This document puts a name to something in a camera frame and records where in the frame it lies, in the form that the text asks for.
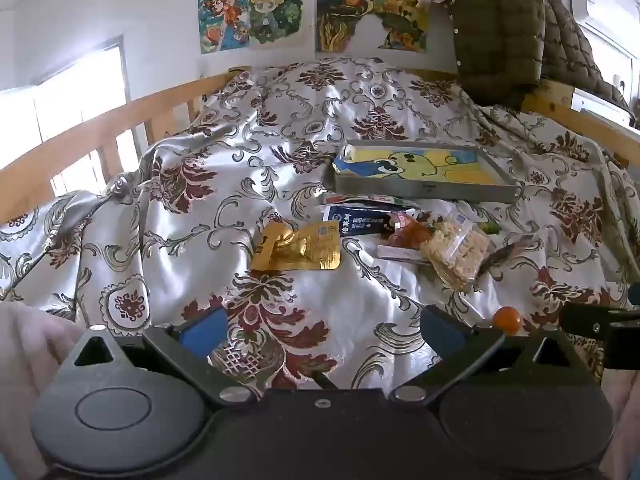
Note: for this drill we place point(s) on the orange-haired figure wall poster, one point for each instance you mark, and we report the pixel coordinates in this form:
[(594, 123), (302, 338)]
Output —
[(225, 15)]

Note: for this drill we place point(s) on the blond figure wall poster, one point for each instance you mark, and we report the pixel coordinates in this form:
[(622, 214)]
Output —
[(275, 10)]

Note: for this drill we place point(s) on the orange snack packet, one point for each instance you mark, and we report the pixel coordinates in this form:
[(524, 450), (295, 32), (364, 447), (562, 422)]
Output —
[(410, 235)]

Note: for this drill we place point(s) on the small orange tangerine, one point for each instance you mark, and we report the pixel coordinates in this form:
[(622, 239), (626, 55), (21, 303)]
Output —
[(507, 320)]

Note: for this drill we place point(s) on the person's pink clothing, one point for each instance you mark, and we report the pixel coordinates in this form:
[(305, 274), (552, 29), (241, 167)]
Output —
[(25, 360)]

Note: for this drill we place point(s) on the white air conditioner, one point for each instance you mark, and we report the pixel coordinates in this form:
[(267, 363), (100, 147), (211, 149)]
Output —
[(605, 35)]

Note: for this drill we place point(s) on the dark blue snack packet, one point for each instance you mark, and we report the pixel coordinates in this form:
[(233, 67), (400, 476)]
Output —
[(350, 222)]

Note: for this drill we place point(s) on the green and white snack packet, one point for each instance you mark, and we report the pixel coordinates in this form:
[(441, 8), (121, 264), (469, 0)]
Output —
[(380, 202)]

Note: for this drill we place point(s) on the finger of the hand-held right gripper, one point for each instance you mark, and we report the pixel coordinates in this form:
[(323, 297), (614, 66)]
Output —
[(582, 319)]

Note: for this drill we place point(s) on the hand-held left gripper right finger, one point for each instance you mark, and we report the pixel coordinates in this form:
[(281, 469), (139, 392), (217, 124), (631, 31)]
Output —
[(442, 332)]

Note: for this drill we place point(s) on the swirly sunflower wall painting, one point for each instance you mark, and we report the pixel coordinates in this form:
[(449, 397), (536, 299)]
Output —
[(340, 15)]

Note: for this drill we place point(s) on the olive puffer jacket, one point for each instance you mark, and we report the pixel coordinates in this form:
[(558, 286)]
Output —
[(500, 35)]

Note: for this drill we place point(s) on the gold foil snack packet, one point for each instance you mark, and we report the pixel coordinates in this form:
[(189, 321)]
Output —
[(310, 250)]

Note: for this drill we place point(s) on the grey tray with cartoon painting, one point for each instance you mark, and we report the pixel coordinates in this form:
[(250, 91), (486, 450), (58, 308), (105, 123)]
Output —
[(425, 191)]

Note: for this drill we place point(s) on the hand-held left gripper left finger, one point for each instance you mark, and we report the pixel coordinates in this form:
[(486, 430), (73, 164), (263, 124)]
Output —
[(202, 330)]

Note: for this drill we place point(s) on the floral satin blanket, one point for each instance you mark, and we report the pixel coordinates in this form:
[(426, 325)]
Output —
[(200, 185)]

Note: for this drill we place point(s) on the wooden bed frame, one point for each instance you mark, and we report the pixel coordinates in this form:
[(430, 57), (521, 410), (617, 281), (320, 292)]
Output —
[(100, 130)]

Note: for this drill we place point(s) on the clear rice cracker packet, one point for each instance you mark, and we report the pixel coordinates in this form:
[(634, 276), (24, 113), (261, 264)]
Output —
[(455, 250)]

